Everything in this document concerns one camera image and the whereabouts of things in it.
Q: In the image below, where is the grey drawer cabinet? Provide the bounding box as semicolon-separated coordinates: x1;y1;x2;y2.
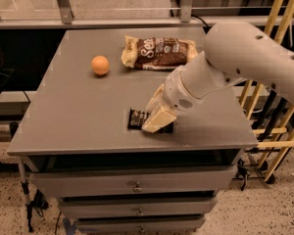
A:
8;29;256;235

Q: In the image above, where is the right metal window post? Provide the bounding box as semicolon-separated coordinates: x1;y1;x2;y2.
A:
179;0;193;23

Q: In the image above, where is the middle grey drawer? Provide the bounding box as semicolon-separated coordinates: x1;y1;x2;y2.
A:
59;197;217;219

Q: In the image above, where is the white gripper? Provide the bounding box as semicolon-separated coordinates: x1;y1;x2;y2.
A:
142;66;203;133

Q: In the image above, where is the orange fruit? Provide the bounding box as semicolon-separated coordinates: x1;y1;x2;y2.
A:
91;56;110;75

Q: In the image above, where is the black cable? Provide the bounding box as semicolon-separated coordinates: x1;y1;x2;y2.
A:
190;14;211;29

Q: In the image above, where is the metal window post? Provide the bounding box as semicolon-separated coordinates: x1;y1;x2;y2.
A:
57;0;74;24
179;0;193;23

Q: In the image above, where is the metal tripod leg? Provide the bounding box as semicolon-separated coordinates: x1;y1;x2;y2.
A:
18;159;33;233

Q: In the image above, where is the yellow wooden rack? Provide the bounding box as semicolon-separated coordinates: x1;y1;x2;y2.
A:
238;0;294;184

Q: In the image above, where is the grey drawer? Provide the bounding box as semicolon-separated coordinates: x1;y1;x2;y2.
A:
75;216;205;234
59;197;217;219
30;165;236;198

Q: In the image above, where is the brown chip bag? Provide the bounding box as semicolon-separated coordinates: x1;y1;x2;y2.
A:
122;35;198;71

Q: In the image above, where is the bottom grey drawer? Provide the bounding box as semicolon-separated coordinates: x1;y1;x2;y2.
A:
75;216;205;234

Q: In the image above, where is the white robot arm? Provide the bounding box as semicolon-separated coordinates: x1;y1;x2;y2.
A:
142;21;294;133

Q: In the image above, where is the top grey drawer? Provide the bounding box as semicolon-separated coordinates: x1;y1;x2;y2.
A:
30;165;236;198

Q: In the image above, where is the black rxbar chocolate bar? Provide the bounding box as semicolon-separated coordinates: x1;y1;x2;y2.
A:
127;109;173;133

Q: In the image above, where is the left metal window post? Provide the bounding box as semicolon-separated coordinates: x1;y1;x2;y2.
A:
57;0;74;24

